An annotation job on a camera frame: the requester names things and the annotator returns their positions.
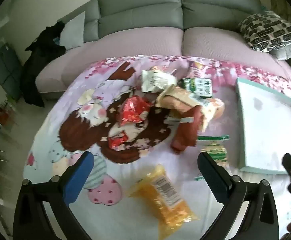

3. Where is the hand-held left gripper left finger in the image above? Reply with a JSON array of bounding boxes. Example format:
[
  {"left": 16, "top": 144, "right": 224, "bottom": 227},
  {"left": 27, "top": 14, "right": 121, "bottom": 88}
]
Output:
[{"left": 13, "top": 151, "right": 95, "bottom": 240}]

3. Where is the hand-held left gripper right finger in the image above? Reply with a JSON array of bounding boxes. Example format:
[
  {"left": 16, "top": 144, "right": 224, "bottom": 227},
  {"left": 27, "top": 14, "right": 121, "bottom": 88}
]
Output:
[{"left": 197, "top": 151, "right": 279, "bottom": 240}]

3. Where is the clear green-edged snack packet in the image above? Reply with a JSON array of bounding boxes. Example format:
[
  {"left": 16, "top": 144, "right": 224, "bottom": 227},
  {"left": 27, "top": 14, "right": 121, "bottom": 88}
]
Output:
[{"left": 194, "top": 135, "right": 230, "bottom": 181}]

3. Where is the yellow snack packet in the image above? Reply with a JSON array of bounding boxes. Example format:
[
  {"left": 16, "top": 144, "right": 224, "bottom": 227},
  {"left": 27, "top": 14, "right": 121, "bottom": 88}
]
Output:
[{"left": 128, "top": 164, "right": 201, "bottom": 232}]

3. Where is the white tray with teal rim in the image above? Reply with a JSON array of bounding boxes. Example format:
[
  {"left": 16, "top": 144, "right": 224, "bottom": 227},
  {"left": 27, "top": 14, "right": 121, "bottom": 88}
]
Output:
[{"left": 235, "top": 77, "right": 291, "bottom": 174}]

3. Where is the small red snack packet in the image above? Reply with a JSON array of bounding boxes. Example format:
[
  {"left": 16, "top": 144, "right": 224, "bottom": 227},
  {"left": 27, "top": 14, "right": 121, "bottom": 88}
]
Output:
[{"left": 108, "top": 132, "right": 129, "bottom": 151}]

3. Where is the brown snack packet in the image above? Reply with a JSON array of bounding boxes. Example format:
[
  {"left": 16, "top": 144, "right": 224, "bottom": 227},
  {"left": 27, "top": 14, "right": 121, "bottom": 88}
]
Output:
[{"left": 170, "top": 104, "right": 201, "bottom": 153}]

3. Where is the beige snack packet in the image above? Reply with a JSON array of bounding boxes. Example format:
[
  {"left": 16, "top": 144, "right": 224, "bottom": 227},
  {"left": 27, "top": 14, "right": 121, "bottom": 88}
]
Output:
[{"left": 155, "top": 84, "right": 204, "bottom": 117}]

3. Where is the large red snack packet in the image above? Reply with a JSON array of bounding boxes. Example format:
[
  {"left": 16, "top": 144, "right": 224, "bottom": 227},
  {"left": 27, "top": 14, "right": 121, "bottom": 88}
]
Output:
[{"left": 119, "top": 96, "right": 151, "bottom": 127}]

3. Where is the purple cake roll packet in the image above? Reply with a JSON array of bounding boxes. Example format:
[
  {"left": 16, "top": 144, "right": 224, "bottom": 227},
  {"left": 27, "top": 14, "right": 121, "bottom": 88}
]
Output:
[{"left": 186, "top": 61, "right": 204, "bottom": 78}]

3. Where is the printed pink blanket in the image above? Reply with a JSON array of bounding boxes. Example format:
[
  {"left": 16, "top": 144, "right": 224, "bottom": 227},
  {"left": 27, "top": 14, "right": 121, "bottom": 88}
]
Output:
[{"left": 23, "top": 55, "right": 291, "bottom": 240}]

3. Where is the grey pillow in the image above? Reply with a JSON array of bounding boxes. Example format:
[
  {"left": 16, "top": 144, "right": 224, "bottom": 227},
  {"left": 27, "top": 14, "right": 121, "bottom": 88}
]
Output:
[{"left": 269, "top": 40, "right": 291, "bottom": 61}]

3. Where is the black garment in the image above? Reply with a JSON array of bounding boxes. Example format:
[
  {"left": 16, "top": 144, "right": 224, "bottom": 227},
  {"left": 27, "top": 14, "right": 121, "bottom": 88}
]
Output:
[{"left": 21, "top": 21, "right": 66, "bottom": 108}]

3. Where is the dark teal cabinet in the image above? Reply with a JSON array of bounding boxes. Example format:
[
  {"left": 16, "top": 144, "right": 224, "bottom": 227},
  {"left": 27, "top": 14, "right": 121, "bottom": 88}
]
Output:
[{"left": 0, "top": 42, "right": 23, "bottom": 100}]

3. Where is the black patterned cream pillow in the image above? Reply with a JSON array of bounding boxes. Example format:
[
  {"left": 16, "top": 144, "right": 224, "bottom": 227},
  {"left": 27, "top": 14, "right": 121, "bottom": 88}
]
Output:
[{"left": 238, "top": 11, "right": 291, "bottom": 53}]

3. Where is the pale blue pillow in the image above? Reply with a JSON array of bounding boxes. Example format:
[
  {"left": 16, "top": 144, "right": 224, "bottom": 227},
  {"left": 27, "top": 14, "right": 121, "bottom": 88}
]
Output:
[{"left": 59, "top": 11, "right": 86, "bottom": 50}]

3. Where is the pink sofa cover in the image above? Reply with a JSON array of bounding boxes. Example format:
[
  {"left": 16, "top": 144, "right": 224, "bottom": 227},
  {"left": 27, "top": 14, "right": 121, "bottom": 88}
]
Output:
[{"left": 35, "top": 26, "right": 291, "bottom": 100}]

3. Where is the grey sofa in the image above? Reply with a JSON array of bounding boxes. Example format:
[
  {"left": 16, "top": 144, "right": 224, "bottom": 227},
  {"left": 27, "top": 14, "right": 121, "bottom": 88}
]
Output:
[{"left": 34, "top": 0, "right": 291, "bottom": 100}]

